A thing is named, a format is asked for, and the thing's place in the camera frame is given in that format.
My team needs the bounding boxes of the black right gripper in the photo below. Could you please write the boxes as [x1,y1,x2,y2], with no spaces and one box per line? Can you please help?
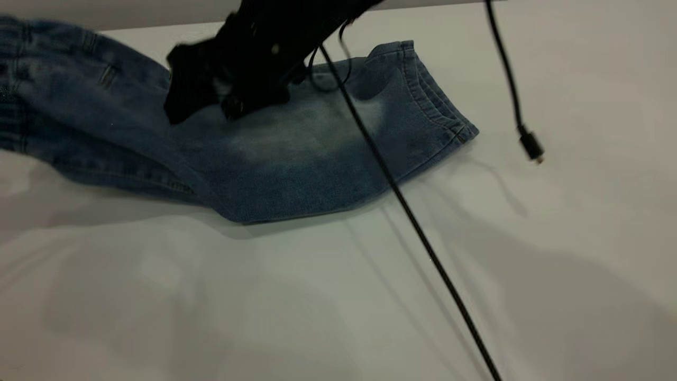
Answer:
[163,0,351,126]

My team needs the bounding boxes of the blue denim shorts with basketball print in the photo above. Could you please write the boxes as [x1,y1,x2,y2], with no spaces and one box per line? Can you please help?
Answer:
[0,15,480,224]

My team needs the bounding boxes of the long black cable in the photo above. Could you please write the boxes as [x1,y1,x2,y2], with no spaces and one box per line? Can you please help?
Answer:
[307,19,503,381]

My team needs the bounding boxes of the black cable with plug end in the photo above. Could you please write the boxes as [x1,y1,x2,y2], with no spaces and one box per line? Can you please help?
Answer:
[484,0,545,165]

